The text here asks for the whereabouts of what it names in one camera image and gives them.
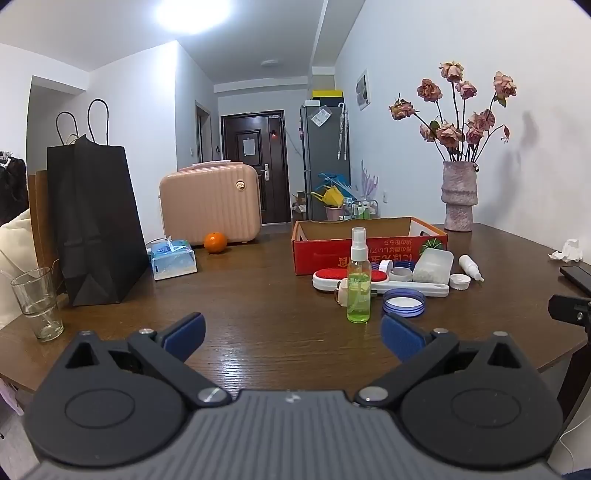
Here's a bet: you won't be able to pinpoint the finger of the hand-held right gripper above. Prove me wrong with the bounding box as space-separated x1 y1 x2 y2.
549 294 591 329

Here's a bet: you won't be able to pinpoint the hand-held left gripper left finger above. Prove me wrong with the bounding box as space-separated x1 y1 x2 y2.
60 312 232 408

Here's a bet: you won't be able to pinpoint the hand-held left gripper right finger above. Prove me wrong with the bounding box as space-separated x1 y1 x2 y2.
355 312 527 409

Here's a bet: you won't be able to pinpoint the blue jar lid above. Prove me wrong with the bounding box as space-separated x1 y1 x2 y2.
381 288 426 319

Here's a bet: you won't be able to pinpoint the green spray bottle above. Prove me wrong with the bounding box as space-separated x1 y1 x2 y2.
346 227 372 324

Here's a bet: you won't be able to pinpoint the red cardboard box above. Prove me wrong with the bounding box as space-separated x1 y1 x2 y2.
291 216 448 277

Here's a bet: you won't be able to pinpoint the black phone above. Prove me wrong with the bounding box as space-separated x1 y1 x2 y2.
560 265 591 296

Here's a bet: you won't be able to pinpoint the crumpled white tissue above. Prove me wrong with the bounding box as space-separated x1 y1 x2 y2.
549 239 583 263

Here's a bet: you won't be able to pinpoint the blue wet wipes pack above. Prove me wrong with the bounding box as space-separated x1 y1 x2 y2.
147 236 198 281

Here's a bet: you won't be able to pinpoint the translucent white container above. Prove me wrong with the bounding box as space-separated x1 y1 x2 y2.
412 249 454 285

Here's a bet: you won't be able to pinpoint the white lint brush red pads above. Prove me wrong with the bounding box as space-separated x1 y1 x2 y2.
312 268 450 297

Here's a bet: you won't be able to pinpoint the white dropper bottle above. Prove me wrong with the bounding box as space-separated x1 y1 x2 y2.
458 255 485 283

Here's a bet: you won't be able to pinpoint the pink ribbed suitcase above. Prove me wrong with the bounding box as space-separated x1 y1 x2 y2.
159 161 263 247

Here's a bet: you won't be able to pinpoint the black paper bag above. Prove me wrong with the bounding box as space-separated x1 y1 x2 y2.
46 99 149 306

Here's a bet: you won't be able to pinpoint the pink ceramic vase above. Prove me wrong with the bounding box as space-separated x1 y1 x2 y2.
441 161 481 232

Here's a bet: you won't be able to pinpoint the clear drinking glass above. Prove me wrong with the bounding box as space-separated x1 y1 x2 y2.
10 268 64 342

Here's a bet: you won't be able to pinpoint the yellow bag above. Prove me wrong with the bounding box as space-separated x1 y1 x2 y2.
311 187 345 208

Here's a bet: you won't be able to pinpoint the purple clothes hangers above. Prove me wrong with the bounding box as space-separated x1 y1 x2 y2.
360 159 380 201

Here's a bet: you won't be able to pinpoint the blue clothes hangers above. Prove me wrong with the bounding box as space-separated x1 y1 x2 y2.
316 173 354 195

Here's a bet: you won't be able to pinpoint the dark brown door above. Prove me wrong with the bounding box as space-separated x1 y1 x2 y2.
221 111 291 226

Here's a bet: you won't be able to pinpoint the brown paper bag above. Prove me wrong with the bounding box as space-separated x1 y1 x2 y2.
28 170 63 291

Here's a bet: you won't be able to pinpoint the cream cloth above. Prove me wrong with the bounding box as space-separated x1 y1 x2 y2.
0 208 33 330

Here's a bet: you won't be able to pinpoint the grey refrigerator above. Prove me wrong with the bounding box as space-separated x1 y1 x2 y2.
300 102 351 221

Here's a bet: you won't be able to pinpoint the dried pink roses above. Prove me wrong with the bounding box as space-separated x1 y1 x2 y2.
389 60 518 163

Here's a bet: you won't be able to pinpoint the white folded umbrella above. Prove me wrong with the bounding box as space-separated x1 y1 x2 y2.
337 104 348 161

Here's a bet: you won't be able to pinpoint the dark garment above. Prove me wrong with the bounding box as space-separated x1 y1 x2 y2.
0 150 29 227

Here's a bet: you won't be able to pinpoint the wire storage rack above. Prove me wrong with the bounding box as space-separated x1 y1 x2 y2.
344 196 380 220

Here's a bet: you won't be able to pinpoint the framed wall picture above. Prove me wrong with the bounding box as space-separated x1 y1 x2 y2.
355 70 371 110

